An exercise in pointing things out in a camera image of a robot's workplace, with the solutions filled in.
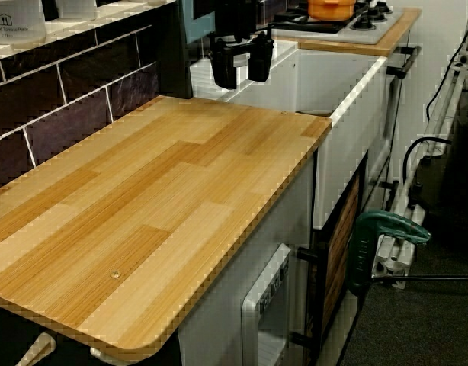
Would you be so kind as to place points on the wooden cabinet door black frame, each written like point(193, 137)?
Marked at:
point(338, 244)

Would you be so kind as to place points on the white jar with printed label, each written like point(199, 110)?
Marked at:
point(16, 21)

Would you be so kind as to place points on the aluminium frame rail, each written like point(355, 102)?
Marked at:
point(443, 114)

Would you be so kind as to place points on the white toy kitchen sink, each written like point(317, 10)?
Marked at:
point(348, 145)

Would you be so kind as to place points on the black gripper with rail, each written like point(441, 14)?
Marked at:
point(236, 19)

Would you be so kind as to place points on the grey toy oven door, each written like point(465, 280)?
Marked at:
point(253, 305)

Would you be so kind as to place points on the wooden stove counter board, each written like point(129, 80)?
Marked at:
point(394, 36)

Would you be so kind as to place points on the black towel bar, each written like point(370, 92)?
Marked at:
point(407, 61)

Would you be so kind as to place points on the grey stove top black grates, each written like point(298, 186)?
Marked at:
point(365, 34)

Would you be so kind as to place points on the plain white jar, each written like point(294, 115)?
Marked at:
point(77, 8)

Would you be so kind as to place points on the teal cabinet panel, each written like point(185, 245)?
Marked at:
point(190, 23)

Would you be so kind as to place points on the black stove knob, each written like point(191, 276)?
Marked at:
point(382, 8)
point(362, 24)

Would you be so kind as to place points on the orange pot with lid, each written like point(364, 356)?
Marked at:
point(330, 9)

